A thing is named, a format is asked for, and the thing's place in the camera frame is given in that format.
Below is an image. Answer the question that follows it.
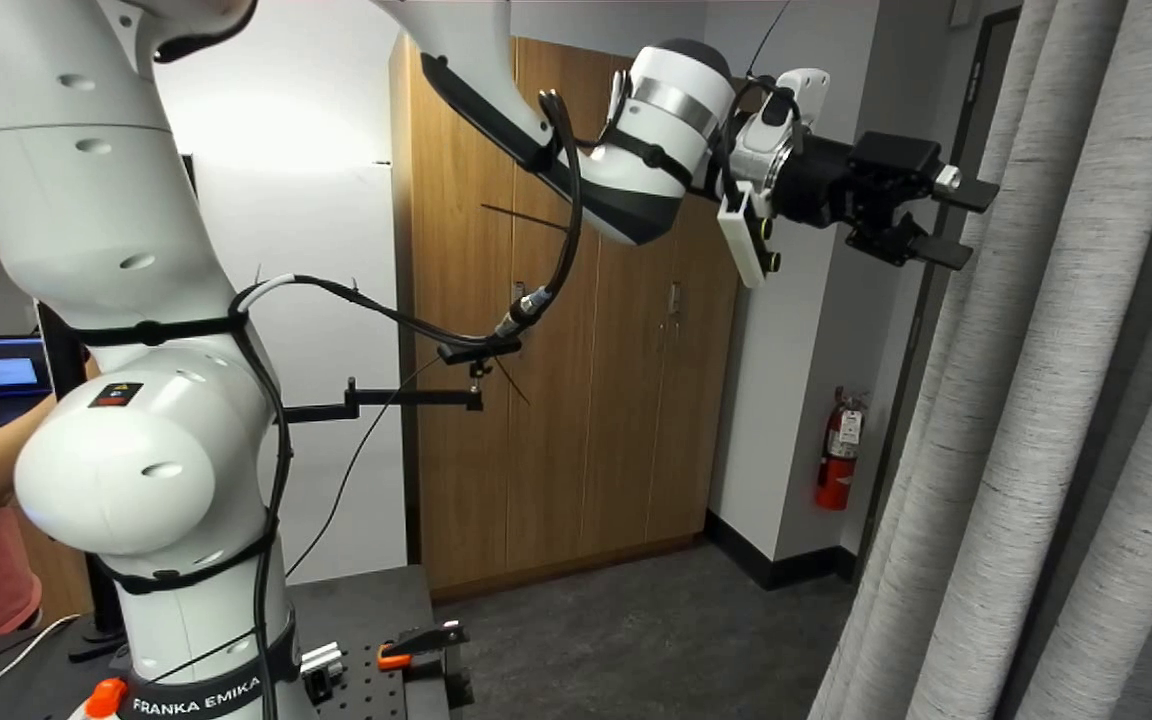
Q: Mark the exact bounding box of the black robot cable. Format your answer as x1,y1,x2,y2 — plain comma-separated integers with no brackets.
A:
226,82,592,370

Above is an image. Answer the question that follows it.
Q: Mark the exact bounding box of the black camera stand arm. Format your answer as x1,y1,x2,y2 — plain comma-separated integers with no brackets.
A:
270,377,488,427

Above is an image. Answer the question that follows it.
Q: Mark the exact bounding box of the red fire extinguisher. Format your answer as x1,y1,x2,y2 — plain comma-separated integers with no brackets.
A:
812,382,867,514

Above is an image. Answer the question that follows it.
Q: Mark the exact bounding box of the black wall baseboard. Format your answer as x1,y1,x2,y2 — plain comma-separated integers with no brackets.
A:
702,512,865,593

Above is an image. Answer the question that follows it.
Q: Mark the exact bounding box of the grey fabric curtain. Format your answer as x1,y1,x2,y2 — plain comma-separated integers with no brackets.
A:
806,0,1152,720

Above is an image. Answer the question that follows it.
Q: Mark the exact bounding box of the small silver metal block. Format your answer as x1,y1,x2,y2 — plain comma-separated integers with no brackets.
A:
295,638,346,678

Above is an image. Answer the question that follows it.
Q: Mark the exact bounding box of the orange and black clamp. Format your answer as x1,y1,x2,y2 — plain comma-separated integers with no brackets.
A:
373,615,473,678

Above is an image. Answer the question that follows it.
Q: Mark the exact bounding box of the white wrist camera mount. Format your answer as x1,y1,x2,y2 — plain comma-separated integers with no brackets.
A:
710,62,837,291

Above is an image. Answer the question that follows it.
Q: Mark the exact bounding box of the dark door frame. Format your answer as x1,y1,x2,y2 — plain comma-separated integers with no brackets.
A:
861,4,1025,553

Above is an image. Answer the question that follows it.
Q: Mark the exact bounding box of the orange clamp handle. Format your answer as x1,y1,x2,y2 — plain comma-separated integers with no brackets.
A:
81,674,135,720

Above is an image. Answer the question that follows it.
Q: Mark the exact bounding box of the black external camera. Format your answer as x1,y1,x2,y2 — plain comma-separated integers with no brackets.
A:
430,332,526,370

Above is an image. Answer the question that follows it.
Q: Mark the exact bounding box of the blue lit screen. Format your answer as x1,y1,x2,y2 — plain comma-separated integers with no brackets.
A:
0,332,55,432

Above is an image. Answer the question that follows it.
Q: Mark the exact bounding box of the brown wooden door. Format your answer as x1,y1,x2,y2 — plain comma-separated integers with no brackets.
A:
392,37,749,603

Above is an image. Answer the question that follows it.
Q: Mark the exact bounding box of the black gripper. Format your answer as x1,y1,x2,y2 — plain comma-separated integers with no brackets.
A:
770,126,1002,276

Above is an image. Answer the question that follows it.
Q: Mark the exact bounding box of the white cable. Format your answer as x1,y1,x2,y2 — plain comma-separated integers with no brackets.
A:
0,613,81,711

